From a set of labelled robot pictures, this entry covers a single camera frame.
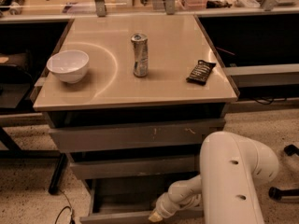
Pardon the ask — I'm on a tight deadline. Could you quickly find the black desk leg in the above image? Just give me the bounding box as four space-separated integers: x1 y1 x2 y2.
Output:
48 154 67 195

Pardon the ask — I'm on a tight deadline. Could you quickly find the grey middle drawer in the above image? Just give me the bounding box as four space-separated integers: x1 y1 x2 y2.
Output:
70 154 199 180

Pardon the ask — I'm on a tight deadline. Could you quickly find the grey drawer cabinet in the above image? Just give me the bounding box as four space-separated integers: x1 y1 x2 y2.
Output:
33 14 241 224

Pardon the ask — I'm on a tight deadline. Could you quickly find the grey metal shelf post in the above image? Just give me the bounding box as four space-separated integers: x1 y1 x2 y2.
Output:
94 0 107 17

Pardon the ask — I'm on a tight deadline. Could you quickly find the grey bottom drawer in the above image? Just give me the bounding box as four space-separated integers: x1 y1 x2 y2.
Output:
80 172 195 224

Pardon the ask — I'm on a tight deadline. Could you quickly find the grey drawer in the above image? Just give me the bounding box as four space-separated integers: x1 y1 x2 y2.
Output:
80 172 195 224
70 154 199 180
50 119 225 153

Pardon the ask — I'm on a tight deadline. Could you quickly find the black floor cable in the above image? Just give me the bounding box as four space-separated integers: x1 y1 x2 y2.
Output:
53 189 77 224

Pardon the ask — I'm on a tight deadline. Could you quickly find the silver drink can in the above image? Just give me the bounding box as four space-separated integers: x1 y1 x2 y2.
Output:
131 34 149 77

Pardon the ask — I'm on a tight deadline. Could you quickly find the grey top drawer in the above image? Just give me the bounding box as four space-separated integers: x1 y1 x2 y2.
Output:
50 119 225 153

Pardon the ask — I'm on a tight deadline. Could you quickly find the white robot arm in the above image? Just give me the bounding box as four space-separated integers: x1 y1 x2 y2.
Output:
149 132 279 224

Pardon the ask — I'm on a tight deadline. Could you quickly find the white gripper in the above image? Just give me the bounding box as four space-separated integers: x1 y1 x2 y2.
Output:
149 192 201 223

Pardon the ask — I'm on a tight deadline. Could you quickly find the white ceramic bowl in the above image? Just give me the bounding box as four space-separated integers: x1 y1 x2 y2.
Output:
46 49 90 83

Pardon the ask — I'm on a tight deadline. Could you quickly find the black snack bar packet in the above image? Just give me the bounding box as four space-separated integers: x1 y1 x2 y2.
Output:
186 60 216 85

